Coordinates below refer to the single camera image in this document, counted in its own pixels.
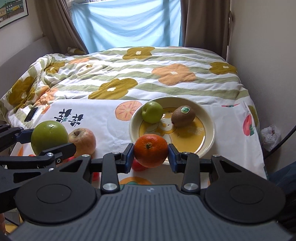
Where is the green apple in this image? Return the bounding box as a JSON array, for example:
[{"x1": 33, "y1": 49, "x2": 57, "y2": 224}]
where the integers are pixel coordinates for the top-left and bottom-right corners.
[
  {"x1": 141, "y1": 101, "x2": 164, "y2": 124},
  {"x1": 31, "y1": 120, "x2": 69, "y2": 156}
]

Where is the red cherry tomato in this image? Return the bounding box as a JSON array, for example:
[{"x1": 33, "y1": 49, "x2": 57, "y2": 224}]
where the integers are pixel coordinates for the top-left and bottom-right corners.
[
  {"x1": 132, "y1": 159, "x2": 147, "y2": 172},
  {"x1": 92, "y1": 172, "x2": 100, "y2": 182}
]

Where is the large yellowish red apple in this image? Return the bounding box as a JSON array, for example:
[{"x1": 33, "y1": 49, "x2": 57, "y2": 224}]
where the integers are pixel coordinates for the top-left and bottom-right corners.
[{"x1": 68, "y1": 128, "x2": 96, "y2": 157}]

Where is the large orange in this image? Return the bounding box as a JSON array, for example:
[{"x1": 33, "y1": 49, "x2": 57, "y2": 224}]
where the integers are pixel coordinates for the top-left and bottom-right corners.
[{"x1": 134, "y1": 134, "x2": 168, "y2": 168}]

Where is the brown kiwi with sticker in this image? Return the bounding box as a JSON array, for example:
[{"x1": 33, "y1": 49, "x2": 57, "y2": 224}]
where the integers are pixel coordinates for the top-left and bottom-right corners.
[{"x1": 171, "y1": 105, "x2": 196, "y2": 127}]

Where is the black smartphone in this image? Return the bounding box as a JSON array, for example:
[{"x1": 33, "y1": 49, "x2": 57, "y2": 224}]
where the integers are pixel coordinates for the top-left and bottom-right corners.
[{"x1": 24, "y1": 107, "x2": 39, "y2": 122}]

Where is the yellow cartoon ceramic plate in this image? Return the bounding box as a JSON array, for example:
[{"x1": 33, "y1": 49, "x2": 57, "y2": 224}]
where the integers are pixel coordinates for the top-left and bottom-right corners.
[{"x1": 129, "y1": 97, "x2": 216, "y2": 157}]

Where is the white fruit print cloth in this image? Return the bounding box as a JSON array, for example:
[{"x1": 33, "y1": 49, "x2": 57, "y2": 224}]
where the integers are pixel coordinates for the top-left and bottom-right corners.
[{"x1": 11, "y1": 99, "x2": 266, "y2": 178}]

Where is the white plastic bag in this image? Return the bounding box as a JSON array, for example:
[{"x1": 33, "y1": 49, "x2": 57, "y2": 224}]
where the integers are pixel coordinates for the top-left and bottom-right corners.
[{"x1": 261, "y1": 125, "x2": 280, "y2": 152}]

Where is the floral striped quilt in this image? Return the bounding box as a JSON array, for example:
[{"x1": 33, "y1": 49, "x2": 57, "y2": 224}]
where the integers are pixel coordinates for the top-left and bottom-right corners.
[{"x1": 1, "y1": 46, "x2": 257, "y2": 127}]

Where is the brown curtain left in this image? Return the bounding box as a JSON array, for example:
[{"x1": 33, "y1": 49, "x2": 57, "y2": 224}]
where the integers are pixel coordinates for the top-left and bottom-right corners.
[{"x1": 35, "y1": 0, "x2": 88, "y2": 54}]

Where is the brown curtain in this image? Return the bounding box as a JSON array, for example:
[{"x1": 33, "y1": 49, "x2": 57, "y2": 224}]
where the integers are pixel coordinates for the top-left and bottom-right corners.
[
  {"x1": 35, "y1": 0, "x2": 88, "y2": 54},
  {"x1": 181, "y1": 0, "x2": 231, "y2": 59}
]

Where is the light blue window cloth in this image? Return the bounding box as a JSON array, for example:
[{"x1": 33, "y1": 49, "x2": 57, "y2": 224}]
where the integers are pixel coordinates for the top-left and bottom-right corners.
[{"x1": 71, "y1": 1, "x2": 182, "y2": 53}]

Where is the brown curtain right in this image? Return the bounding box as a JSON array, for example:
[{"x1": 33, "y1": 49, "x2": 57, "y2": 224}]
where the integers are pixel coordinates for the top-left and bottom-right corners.
[{"x1": 181, "y1": 0, "x2": 231, "y2": 59}]

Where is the black cable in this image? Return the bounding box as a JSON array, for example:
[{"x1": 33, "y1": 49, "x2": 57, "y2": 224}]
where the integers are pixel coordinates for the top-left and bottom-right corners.
[{"x1": 263, "y1": 124, "x2": 296, "y2": 160}]

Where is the framed wall picture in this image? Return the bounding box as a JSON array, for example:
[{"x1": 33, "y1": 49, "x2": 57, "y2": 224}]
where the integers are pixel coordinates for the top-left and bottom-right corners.
[{"x1": 0, "y1": 0, "x2": 29, "y2": 28}]

